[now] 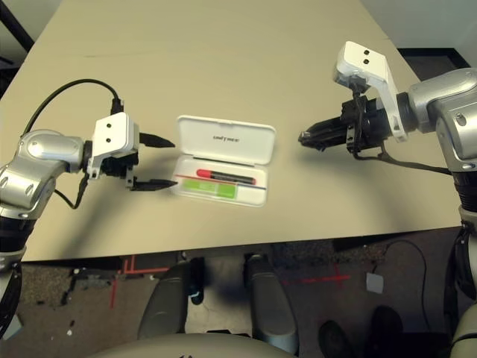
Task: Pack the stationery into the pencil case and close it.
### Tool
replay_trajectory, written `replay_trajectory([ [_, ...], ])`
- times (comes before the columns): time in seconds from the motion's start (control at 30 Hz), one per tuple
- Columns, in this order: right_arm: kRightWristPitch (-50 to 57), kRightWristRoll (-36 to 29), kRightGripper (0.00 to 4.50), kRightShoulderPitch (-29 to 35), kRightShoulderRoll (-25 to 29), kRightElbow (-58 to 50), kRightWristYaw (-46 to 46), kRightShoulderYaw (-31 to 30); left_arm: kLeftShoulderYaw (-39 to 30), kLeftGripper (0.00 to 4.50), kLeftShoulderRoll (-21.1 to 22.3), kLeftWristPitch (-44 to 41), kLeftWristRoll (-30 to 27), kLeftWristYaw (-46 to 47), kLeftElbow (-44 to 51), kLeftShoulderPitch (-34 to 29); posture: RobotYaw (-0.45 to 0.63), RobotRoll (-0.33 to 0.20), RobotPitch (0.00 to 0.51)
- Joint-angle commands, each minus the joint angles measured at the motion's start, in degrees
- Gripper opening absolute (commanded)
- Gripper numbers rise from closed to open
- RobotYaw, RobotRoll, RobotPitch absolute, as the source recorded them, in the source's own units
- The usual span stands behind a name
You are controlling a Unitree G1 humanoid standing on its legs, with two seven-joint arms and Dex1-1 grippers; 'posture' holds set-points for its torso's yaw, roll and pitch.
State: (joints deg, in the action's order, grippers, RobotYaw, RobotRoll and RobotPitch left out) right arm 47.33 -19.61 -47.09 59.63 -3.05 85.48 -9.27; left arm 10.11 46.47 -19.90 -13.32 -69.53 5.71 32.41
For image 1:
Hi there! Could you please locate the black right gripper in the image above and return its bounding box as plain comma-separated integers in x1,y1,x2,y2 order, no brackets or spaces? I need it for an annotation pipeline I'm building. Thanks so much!
297,95,392,154

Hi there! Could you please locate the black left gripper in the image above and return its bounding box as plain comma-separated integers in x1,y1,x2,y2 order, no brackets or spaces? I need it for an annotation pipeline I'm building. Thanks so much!
100,132,179,193

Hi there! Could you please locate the green highlighter pen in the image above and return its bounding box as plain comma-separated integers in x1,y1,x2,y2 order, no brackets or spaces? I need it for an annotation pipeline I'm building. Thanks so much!
178,178,239,201

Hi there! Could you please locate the red and black marker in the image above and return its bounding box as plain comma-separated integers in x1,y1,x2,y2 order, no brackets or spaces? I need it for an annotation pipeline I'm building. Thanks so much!
196,169,257,186

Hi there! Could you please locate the white plastic pencil case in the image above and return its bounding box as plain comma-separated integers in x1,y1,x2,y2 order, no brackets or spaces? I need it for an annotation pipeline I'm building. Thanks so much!
171,114,277,208

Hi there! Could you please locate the grey robot left leg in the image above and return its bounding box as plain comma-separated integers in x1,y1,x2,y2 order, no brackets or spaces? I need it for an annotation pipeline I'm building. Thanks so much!
138,265,189,340

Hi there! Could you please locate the grey robot leg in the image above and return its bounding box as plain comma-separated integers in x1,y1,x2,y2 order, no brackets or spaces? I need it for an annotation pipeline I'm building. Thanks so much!
244,255,299,354
138,265,189,340

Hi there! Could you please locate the grey square floor pad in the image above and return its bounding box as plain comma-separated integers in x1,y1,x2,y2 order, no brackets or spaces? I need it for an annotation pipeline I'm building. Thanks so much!
365,272,385,295

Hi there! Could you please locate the grey robot right leg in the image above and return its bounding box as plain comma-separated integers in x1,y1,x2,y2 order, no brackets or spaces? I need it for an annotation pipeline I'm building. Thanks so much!
244,255,299,354

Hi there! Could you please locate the grey robot torso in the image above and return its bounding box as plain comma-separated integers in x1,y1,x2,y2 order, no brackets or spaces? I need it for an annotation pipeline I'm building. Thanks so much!
87,333,295,358

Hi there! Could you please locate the black framed side table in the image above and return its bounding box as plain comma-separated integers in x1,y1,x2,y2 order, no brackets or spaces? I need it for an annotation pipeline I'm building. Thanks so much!
0,0,35,53

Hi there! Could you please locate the black shoe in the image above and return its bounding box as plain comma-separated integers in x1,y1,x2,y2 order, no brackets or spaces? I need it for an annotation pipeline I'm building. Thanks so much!
319,320,351,358
370,305,405,351

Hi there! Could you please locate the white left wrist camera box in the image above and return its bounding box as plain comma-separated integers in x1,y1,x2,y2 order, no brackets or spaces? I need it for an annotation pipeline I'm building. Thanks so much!
86,113,141,180

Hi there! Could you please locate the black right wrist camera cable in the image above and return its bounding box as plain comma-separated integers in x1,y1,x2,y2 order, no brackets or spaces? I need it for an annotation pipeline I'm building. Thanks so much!
346,80,477,321

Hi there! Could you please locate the thin black floor cable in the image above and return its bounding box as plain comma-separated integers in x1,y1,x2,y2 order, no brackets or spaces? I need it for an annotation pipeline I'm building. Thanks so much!
370,240,429,329

